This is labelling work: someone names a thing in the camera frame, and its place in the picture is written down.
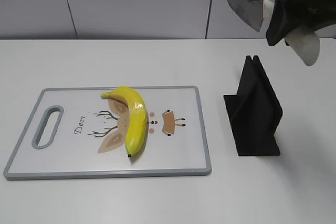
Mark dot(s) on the yellow plastic banana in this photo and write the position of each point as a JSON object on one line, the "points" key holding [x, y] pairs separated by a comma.
{"points": [[128, 109]]}

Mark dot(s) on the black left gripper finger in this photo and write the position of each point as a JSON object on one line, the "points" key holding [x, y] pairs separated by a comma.
{"points": [[286, 16]]}

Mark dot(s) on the white grey-rimmed cutting board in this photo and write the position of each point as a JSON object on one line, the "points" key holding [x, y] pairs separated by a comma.
{"points": [[74, 133]]}

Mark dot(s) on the black knife stand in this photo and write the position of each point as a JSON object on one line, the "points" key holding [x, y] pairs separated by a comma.
{"points": [[254, 112]]}

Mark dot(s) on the knife with white handle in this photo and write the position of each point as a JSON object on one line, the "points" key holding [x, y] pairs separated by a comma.
{"points": [[304, 42]]}

